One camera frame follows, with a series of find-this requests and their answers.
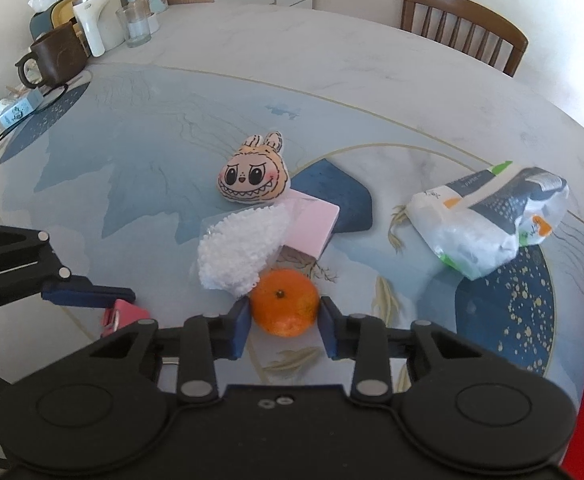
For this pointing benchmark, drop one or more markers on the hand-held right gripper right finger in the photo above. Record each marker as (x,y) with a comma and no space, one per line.
(329,332)

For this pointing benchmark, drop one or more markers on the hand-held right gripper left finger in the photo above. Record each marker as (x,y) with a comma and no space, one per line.
(239,332)

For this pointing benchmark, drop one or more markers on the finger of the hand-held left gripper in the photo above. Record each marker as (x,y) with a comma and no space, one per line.
(87,296)

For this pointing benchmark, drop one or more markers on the pink binder clip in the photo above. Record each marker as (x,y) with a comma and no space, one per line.
(124,312)

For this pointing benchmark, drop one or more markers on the orange tangerine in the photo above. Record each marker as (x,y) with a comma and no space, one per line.
(284,305)

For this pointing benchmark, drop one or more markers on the white plastic wrapper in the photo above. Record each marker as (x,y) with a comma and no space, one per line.
(237,250)

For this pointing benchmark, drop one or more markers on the small pink box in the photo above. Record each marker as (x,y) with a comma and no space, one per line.
(312,225)

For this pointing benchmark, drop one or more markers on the beige monster plush toy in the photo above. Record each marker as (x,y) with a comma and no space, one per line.
(252,175)

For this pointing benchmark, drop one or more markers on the white grey tissue pack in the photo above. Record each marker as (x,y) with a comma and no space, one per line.
(471,230)

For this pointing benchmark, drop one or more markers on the white marble desktop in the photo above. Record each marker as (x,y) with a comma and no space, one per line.
(371,85)

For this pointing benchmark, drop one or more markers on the blue printed table mat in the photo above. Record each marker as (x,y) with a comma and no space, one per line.
(147,160)

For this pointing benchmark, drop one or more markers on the small blue white box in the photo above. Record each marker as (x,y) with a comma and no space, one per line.
(17,109)

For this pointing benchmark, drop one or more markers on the brown mug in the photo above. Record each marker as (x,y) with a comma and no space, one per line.
(59,57)

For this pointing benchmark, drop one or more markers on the clear glass cup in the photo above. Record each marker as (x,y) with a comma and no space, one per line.
(134,27)

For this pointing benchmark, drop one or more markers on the brown wooden chair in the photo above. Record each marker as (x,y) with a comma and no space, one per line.
(461,25)

